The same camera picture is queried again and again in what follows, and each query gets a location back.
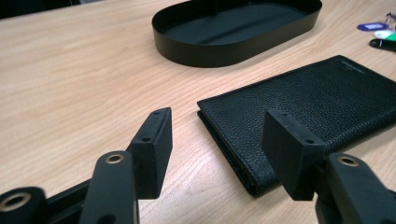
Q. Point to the black key rack with tray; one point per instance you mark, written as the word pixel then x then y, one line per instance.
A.
pixel 218 53

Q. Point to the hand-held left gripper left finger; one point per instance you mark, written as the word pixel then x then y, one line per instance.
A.
pixel 149 161

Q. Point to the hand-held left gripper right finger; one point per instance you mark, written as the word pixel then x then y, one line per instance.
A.
pixel 289 155

